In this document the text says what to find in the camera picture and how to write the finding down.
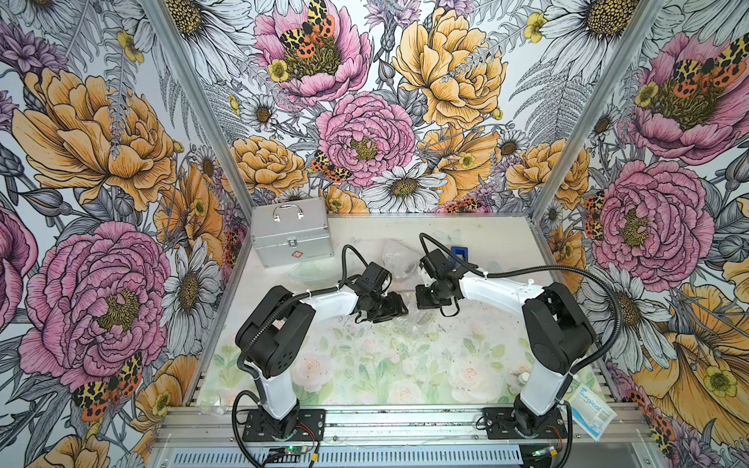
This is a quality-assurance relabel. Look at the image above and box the blue tape dispenser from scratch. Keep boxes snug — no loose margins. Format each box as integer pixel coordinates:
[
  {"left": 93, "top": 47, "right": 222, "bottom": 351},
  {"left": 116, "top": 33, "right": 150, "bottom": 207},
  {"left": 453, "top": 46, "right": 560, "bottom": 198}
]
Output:
[{"left": 451, "top": 246, "right": 469, "bottom": 261}]

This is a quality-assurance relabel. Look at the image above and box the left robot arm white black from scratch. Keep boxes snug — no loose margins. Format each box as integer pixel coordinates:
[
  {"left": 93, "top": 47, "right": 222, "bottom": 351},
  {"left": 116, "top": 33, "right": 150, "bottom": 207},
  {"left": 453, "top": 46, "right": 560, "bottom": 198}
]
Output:
[{"left": 235, "top": 245, "right": 408, "bottom": 440}]

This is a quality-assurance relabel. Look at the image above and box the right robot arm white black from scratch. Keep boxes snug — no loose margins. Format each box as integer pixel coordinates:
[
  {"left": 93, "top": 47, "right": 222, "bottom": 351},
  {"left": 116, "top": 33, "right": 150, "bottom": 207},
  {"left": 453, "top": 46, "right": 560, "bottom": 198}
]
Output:
[{"left": 417, "top": 233, "right": 622, "bottom": 438}]

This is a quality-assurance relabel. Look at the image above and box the silver metal first aid case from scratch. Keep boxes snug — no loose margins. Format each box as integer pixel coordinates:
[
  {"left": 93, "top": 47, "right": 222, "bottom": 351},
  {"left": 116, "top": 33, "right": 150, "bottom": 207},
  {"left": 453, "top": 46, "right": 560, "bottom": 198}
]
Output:
[{"left": 251, "top": 198, "right": 333, "bottom": 268}]

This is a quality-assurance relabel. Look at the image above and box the white surgical packet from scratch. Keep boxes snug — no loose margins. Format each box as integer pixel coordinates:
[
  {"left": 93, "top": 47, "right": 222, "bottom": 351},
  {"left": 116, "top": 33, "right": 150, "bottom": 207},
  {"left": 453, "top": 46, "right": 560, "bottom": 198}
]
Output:
[{"left": 567, "top": 383, "right": 618, "bottom": 442}]

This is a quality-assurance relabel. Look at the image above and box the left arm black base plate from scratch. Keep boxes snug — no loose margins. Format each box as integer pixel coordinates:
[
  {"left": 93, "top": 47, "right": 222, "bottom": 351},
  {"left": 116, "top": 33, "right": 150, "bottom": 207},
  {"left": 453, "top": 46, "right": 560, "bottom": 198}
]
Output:
[{"left": 241, "top": 409, "right": 327, "bottom": 443}]

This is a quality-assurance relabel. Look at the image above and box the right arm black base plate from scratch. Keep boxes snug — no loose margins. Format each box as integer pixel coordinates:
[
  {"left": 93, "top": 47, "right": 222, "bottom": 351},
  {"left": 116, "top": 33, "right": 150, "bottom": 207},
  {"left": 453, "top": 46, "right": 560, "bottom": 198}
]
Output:
[{"left": 482, "top": 407, "right": 569, "bottom": 440}]

